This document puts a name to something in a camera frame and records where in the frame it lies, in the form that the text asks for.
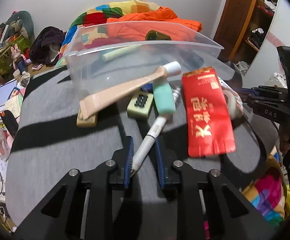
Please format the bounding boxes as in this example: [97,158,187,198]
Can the colourful cloth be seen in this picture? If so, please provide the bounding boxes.
[242,165,289,228]

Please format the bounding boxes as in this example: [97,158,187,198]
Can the black and orange tool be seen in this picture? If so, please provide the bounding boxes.
[1,110,19,137]

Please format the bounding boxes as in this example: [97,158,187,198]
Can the blue notebook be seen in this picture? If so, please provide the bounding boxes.
[0,79,18,113]

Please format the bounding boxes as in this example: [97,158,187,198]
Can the dark clothes pile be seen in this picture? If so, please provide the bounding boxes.
[30,26,66,65]

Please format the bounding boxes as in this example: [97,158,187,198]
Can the green mahjong tile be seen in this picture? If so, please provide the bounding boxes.
[127,92,155,119]

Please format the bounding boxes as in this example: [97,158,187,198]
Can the clear plastic storage bin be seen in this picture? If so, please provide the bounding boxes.
[63,21,225,105]

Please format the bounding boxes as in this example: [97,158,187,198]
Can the white shoes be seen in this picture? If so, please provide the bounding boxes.
[235,61,250,77]

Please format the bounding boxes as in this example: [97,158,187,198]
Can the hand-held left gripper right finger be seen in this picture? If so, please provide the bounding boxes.
[155,136,283,240]

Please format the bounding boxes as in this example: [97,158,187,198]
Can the white tape roll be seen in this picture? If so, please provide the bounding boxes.
[222,90,244,118]

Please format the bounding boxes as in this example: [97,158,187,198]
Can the white board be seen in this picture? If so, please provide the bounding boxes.
[242,0,290,90]

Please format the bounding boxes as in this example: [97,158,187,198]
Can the white pen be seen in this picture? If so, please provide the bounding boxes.
[130,116,167,178]

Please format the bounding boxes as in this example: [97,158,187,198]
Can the green storage box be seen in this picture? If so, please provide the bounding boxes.
[0,34,30,75]

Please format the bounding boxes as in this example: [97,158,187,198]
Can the pink rabbit figure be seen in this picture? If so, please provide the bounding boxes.
[10,44,29,73]

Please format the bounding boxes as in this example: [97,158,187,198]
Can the light green pen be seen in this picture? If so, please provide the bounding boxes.
[103,45,138,62]

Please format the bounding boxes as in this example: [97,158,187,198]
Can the wooden cabinet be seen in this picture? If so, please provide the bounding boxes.
[214,0,280,63]

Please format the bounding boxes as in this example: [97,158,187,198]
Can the orange padded jacket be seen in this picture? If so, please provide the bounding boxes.
[106,6,202,43]

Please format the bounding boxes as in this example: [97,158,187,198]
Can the wooden spatula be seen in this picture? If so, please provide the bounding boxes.
[79,61,182,120]

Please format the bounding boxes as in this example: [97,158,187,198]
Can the red paper packet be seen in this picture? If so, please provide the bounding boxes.
[181,66,237,158]

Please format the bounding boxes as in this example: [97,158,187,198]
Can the mint green tube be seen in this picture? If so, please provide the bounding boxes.
[152,78,177,115]

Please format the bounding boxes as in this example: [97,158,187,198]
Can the green and white book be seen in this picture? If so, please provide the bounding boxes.
[5,96,24,118]

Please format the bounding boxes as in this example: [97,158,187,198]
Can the dark green glass bottle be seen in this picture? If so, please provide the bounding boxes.
[145,30,172,42]

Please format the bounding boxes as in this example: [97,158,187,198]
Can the grey felt cloth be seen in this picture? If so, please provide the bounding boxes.
[6,62,280,240]

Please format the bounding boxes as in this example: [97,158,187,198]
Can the colourful patchwork quilt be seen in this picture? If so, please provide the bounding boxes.
[60,0,160,63]

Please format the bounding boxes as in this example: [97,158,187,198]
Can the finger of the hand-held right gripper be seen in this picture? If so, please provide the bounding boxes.
[244,96,290,126]
[234,86,289,99]

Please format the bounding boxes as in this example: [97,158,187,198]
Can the beige tile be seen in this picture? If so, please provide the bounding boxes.
[76,110,98,128]

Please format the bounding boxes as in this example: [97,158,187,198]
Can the white suitcase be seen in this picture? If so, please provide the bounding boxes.
[269,72,289,88]

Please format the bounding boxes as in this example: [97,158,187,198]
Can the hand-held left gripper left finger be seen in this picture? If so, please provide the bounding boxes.
[13,136,135,240]

